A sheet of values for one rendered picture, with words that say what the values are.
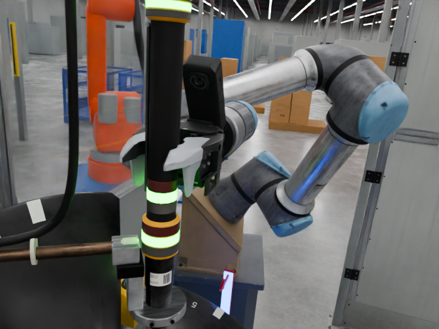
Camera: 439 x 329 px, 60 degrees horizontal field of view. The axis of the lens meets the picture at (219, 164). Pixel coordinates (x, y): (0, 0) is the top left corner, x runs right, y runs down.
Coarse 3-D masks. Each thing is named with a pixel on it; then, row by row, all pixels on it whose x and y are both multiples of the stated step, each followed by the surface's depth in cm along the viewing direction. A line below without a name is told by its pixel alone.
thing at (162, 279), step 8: (152, 264) 44; (160, 264) 44; (168, 264) 44; (144, 272) 46; (152, 272) 44; (160, 272) 44; (168, 272) 44; (144, 280) 46; (152, 280) 44; (160, 280) 44; (168, 280) 45; (152, 288) 45; (160, 288) 45; (168, 288) 45; (152, 296) 45; (160, 296) 45; (168, 296) 46; (152, 304) 46; (160, 304) 46; (168, 304) 46; (160, 328) 47
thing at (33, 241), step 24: (72, 0) 34; (72, 24) 34; (72, 48) 35; (72, 72) 36; (72, 96) 36; (72, 120) 37; (72, 144) 38; (72, 168) 39; (72, 192) 39; (0, 240) 39; (24, 240) 40
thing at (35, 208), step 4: (36, 200) 52; (40, 200) 52; (28, 204) 52; (32, 204) 52; (36, 204) 52; (40, 204) 52; (32, 208) 51; (36, 208) 52; (40, 208) 52; (32, 212) 51; (36, 212) 51; (40, 212) 52; (32, 216) 51; (36, 216) 51; (40, 216) 51; (44, 216) 52; (32, 220) 51; (36, 220) 51; (40, 220) 51; (44, 220) 51
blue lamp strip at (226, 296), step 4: (224, 272) 84; (228, 272) 84; (224, 276) 84; (232, 276) 84; (228, 280) 84; (232, 280) 84; (228, 284) 85; (228, 288) 85; (224, 292) 86; (228, 292) 85; (224, 296) 86; (228, 296) 86; (224, 300) 86; (228, 300) 86; (224, 304) 86; (228, 304) 86; (224, 308) 87; (228, 308) 86; (228, 312) 87
